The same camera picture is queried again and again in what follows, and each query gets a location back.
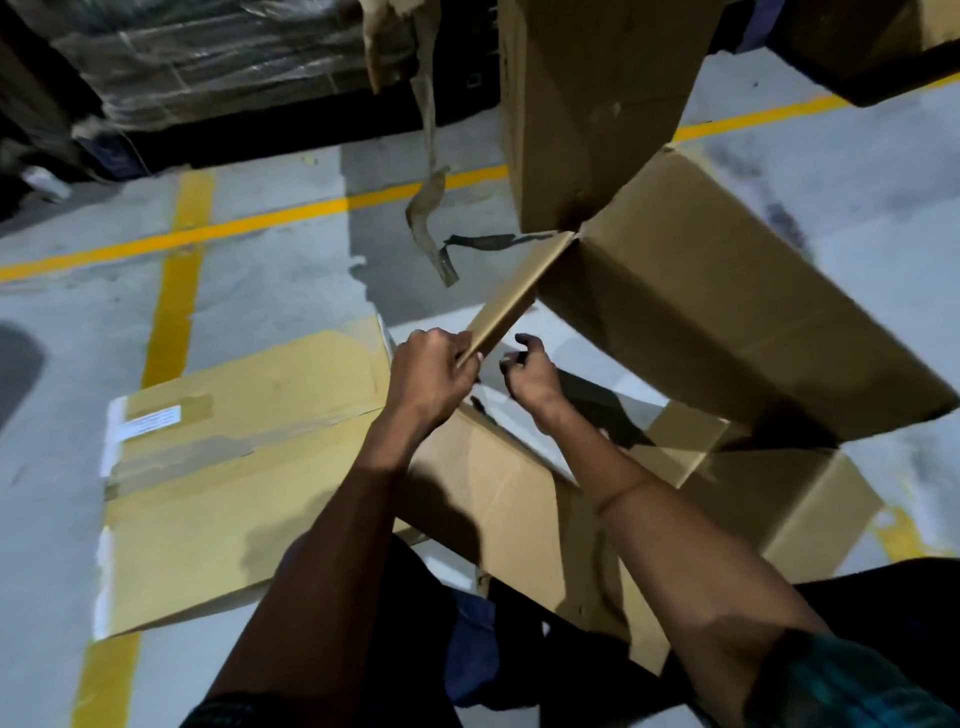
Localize person's left hand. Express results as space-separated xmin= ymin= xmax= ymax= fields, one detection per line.
xmin=382 ymin=327 xmax=484 ymax=444

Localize person's right hand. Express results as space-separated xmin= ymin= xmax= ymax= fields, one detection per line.
xmin=498 ymin=333 xmax=571 ymax=429

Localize small carton with blue tape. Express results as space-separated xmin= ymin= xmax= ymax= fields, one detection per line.
xmin=393 ymin=146 xmax=960 ymax=676

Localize brown cardboard box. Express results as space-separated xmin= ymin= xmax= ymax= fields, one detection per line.
xmin=768 ymin=0 xmax=960 ymax=106

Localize person's right forearm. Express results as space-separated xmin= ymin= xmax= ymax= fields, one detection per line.
xmin=539 ymin=404 xmax=834 ymax=728

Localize person's left forearm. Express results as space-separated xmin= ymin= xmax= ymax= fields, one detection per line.
xmin=206 ymin=419 xmax=444 ymax=706

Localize person's blue jeans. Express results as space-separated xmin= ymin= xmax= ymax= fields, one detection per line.
xmin=277 ymin=532 xmax=960 ymax=728

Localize upright brown cardboard sheet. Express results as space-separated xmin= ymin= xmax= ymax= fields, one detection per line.
xmin=498 ymin=0 xmax=725 ymax=235

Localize stacks of cartons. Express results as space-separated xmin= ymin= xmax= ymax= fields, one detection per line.
xmin=0 ymin=37 xmax=99 ymax=219
xmin=7 ymin=0 xmax=421 ymax=133

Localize hanging brown tape strip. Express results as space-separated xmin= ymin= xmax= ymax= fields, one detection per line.
xmin=404 ymin=0 xmax=460 ymax=289

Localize large yellowish taped carton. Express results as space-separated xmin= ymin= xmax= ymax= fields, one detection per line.
xmin=93 ymin=314 xmax=429 ymax=643

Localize small bluish block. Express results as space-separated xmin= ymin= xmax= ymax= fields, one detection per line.
xmin=738 ymin=0 xmax=785 ymax=54

